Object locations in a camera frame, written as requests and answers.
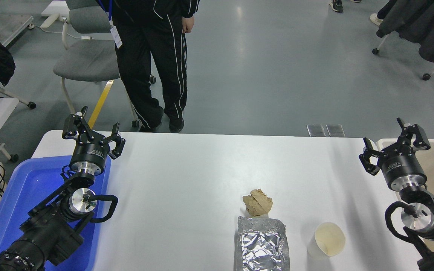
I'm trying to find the dark grey coat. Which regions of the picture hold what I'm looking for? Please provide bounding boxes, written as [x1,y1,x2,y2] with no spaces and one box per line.
[376,0,434,77]

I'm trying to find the coat-draped chair with castors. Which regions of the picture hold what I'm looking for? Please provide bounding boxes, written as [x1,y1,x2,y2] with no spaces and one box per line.
[372,32,434,81]

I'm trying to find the white-framed chair with castors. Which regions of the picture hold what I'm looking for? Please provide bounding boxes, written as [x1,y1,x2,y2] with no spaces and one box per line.
[0,56,37,110]

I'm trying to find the white flat board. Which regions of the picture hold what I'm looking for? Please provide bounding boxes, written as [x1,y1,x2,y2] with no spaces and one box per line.
[41,0,70,17]

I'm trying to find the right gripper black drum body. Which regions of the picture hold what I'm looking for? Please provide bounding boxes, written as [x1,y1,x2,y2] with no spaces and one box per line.
[380,152,427,188]

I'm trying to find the silver foil tray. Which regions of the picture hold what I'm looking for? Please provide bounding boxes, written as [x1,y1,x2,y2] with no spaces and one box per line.
[234,216,290,271]

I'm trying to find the person with white shoe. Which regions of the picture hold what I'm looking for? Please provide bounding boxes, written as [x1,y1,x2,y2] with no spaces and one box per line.
[370,0,397,26]

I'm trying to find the person with ID badge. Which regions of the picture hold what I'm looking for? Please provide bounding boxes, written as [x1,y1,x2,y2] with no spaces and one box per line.
[96,0,200,133]

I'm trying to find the aluminium frame platform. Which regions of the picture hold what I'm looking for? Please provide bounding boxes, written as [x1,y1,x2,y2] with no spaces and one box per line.
[0,15,35,47]

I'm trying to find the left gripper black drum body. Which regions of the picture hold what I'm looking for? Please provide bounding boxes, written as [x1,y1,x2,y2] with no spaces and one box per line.
[70,135,111,170]

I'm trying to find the person in black trainers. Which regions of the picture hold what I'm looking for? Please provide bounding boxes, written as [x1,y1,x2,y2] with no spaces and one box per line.
[329,0,361,12]

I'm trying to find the blue plastic tray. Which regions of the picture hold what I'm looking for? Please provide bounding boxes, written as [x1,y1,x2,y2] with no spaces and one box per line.
[0,155,112,271]

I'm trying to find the white paper cup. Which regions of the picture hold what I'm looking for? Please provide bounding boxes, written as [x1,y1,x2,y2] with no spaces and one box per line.
[307,222,346,259]

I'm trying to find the grey office chair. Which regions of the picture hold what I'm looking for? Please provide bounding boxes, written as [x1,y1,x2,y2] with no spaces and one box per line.
[40,0,156,128]

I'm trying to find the crumpled tan paper ball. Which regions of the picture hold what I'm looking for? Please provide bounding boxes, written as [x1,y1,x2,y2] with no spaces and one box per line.
[243,189,273,217]

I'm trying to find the ID badge on blue lanyard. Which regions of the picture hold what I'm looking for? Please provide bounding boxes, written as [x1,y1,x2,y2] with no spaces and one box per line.
[96,0,123,49]

